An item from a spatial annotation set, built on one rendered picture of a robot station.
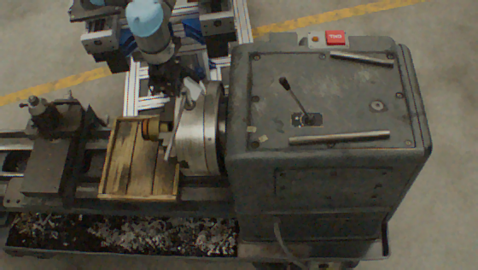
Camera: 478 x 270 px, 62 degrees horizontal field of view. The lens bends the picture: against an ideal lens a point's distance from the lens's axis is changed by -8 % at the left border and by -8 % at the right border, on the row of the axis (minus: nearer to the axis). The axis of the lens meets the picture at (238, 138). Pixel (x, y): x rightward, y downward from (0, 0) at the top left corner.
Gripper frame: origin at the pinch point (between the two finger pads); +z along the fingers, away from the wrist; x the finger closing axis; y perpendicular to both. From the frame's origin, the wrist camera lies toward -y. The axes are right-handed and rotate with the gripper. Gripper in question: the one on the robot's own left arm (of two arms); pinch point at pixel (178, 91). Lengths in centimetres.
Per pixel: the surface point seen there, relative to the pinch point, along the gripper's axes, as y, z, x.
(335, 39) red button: -30, 11, 43
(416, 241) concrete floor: 2, 135, 104
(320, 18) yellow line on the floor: -166, 150, 45
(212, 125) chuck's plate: 2.3, 13.9, 7.9
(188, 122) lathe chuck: 2.2, 13.6, 0.4
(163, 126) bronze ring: -1.7, 25.3, -11.1
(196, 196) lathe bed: 14, 48, -1
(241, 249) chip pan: 25, 80, 14
